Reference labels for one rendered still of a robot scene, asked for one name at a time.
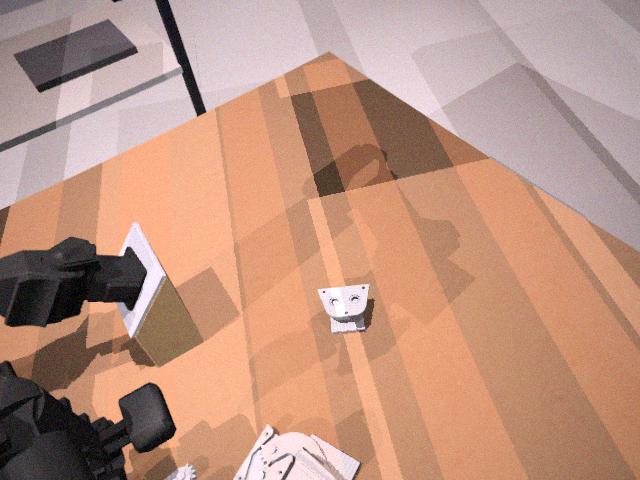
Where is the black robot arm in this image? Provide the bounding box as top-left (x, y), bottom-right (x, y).
top-left (0, 237), bottom-right (147, 480)

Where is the white rectangular block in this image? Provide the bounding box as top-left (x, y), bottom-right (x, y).
top-left (330, 298), bottom-right (365, 334)

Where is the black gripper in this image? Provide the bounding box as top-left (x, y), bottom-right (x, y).
top-left (58, 382), bottom-right (176, 470)

